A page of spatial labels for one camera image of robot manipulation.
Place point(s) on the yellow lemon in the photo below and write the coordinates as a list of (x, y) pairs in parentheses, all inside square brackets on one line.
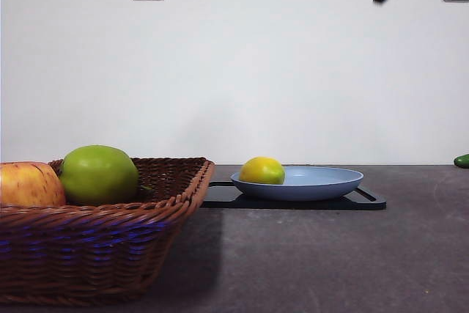
[(262, 170)]

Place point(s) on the pale blue plate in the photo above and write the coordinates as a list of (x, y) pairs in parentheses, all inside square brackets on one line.
[(315, 184)]

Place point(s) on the brown wicker basket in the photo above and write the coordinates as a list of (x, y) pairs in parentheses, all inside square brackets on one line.
[(91, 247)]

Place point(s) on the green cucumber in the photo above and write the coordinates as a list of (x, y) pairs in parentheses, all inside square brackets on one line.
[(462, 161)]

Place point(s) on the green apple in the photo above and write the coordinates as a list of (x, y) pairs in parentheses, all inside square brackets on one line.
[(99, 175)]

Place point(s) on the black flat tray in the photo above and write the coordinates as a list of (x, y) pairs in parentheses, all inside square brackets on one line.
[(293, 204)]

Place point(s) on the red yellow apple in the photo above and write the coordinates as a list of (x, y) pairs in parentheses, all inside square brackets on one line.
[(29, 184)]

